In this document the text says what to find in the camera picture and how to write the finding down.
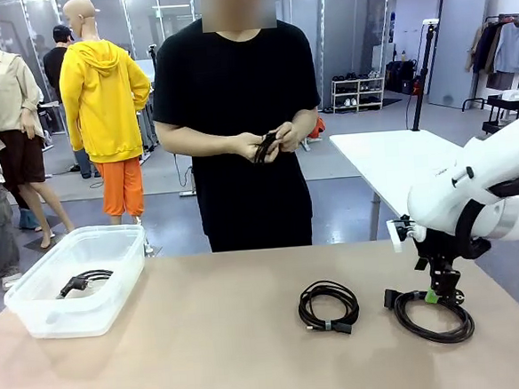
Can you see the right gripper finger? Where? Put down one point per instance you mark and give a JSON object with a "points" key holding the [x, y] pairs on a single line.
{"points": [[450, 293], [431, 297]]}

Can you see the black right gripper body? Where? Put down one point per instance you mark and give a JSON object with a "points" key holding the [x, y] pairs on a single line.
{"points": [[445, 275]]}

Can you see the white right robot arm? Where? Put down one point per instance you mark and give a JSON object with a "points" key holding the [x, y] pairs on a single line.
{"points": [[484, 165]]}

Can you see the person's left forearm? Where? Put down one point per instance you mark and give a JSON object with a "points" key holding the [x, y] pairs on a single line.
{"points": [[308, 120]]}

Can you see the person's right forearm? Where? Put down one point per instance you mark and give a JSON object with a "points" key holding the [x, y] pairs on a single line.
{"points": [[202, 140]]}

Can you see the person's left hand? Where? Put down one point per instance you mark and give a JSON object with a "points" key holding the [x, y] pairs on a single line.
{"points": [[294, 136]]}

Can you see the person's right hand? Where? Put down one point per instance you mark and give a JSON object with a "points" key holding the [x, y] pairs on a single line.
{"points": [[247, 145]]}

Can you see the white table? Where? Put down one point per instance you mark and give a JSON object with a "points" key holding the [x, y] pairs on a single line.
{"points": [[382, 159]]}

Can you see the black utility cart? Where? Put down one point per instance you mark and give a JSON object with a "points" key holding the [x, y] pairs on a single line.
{"points": [[503, 106]]}

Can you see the orange bag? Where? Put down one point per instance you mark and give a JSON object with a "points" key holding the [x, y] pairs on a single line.
{"points": [[319, 128]]}

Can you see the white shoe rack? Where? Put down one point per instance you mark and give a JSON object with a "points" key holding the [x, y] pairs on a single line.
{"points": [[359, 94]]}

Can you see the black luggage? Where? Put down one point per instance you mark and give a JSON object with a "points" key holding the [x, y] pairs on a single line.
{"points": [[400, 78]]}

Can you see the beige hanging coat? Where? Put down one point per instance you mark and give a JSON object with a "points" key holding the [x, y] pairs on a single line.
{"points": [[474, 50]]}

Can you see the grey partition panel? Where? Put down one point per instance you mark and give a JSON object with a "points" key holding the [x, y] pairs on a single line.
{"points": [[458, 47]]}

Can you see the dark navy hanging jacket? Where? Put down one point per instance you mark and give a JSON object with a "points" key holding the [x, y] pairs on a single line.
{"points": [[487, 49]]}

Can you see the light blue hanging shirt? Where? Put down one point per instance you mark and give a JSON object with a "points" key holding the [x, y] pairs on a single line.
{"points": [[511, 48]]}

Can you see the black clothes rack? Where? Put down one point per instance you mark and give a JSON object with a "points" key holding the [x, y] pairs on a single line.
{"points": [[507, 18]]}

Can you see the white standing desk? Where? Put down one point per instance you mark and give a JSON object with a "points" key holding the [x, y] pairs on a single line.
{"points": [[188, 192]]}

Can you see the person in black t-shirt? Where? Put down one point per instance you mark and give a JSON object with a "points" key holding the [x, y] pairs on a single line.
{"points": [[234, 85]]}

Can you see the clear plastic storage bin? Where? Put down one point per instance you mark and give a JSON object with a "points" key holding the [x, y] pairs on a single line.
{"points": [[71, 305]]}

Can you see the mannequin in yellow hoodie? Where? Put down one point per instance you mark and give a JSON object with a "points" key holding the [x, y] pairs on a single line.
{"points": [[101, 103]]}

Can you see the mannequin in beige shirt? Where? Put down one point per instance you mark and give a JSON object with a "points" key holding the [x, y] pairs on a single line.
{"points": [[7, 96]]}

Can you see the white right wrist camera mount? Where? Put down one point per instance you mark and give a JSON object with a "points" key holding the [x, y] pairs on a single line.
{"points": [[398, 238]]}

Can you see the black pole with white camera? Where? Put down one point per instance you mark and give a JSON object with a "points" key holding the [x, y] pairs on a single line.
{"points": [[424, 67]]}

